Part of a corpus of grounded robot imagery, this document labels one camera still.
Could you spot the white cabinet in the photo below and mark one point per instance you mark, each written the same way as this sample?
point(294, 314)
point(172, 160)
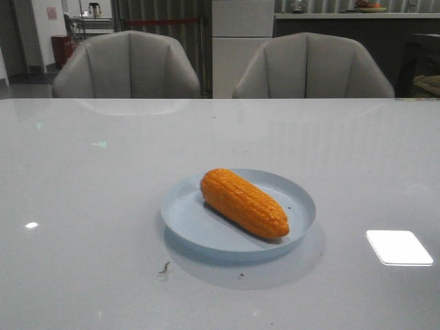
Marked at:
point(238, 28)

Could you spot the light blue round plate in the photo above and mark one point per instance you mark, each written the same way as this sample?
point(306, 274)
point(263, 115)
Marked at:
point(196, 224)

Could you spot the red bin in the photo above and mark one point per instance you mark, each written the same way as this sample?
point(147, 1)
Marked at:
point(62, 49)

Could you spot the orange corn cob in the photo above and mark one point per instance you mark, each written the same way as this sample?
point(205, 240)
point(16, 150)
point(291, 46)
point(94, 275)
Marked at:
point(244, 203)

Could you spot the fruit bowl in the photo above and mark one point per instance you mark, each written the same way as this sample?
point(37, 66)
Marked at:
point(368, 7)

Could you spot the background desk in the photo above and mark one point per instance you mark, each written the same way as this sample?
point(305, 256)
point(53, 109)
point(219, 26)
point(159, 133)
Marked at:
point(90, 25)

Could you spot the dark counter with shelf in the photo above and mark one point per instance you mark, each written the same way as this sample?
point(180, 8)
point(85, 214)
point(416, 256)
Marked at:
point(403, 45)

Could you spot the red barrier belt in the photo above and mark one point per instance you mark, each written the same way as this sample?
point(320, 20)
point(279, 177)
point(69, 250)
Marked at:
point(163, 22)

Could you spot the grey leather chair right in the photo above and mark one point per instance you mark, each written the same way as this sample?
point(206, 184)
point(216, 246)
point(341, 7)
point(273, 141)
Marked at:
point(310, 65)

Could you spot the pink wall notice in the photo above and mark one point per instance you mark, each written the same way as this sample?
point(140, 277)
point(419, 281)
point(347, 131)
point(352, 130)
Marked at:
point(51, 13)

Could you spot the grey leather chair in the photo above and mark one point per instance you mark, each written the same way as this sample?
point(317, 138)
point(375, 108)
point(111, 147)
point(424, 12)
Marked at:
point(127, 64)
point(310, 65)

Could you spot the grey leather chair left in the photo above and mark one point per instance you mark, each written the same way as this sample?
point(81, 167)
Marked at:
point(127, 64)

